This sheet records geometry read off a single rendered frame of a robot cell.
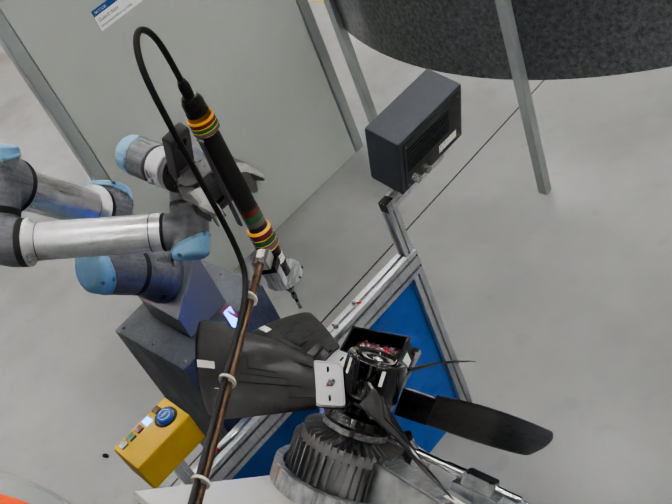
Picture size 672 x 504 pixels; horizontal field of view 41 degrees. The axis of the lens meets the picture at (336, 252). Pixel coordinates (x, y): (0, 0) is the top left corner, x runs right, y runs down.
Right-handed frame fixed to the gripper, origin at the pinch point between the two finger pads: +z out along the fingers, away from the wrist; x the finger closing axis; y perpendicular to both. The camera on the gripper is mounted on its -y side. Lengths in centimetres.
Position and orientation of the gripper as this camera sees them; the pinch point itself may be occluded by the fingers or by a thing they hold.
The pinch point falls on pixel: (239, 191)
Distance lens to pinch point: 147.8
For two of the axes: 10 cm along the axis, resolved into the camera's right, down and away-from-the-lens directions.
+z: 6.9, 3.0, -6.5
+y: 3.2, 6.9, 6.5
